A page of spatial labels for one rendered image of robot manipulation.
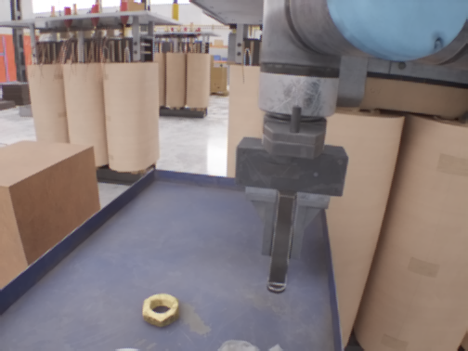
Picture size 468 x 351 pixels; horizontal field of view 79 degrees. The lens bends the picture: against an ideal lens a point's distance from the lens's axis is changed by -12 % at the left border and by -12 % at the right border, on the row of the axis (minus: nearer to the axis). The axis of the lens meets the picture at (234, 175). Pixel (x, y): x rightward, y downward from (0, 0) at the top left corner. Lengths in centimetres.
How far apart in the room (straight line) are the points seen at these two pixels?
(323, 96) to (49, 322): 43
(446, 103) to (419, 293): 59
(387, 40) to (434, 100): 82
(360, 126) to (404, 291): 57
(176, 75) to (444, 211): 599
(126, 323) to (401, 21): 42
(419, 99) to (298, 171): 69
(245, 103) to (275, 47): 214
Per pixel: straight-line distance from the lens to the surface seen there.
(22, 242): 88
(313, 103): 34
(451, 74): 100
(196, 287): 48
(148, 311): 43
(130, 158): 291
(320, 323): 45
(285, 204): 58
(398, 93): 100
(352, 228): 94
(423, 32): 24
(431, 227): 103
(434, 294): 116
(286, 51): 34
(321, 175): 38
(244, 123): 250
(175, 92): 659
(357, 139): 85
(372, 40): 23
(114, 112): 286
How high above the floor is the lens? 119
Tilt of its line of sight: 20 degrees down
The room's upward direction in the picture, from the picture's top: 3 degrees clockwise
